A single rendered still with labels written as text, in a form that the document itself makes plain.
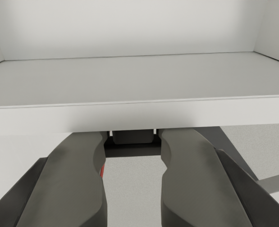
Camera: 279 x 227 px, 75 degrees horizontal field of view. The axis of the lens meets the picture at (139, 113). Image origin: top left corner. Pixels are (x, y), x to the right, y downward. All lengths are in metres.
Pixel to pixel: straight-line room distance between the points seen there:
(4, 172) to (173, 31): 0.38
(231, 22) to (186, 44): 0.04
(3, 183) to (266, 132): 1.50
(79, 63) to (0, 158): 0.29
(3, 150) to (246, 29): 0.39
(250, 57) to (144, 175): 1.43
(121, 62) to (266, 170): 1.79
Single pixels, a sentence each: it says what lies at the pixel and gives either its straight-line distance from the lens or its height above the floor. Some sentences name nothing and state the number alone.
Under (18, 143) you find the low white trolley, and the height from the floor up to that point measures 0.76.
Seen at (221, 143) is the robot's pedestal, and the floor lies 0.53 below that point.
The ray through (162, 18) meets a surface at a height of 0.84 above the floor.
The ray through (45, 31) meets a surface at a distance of 0.19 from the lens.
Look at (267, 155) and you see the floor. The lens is 1.76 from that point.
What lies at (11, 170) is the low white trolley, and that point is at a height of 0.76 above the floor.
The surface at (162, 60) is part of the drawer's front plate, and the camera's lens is 0.16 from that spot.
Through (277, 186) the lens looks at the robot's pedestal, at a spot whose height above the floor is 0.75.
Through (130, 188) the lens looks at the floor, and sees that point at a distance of 1.67.
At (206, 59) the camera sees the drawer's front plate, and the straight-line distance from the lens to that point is 0.17.
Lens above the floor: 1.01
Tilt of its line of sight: 59 degrees down
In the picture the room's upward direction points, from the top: 176 degrees clockwise
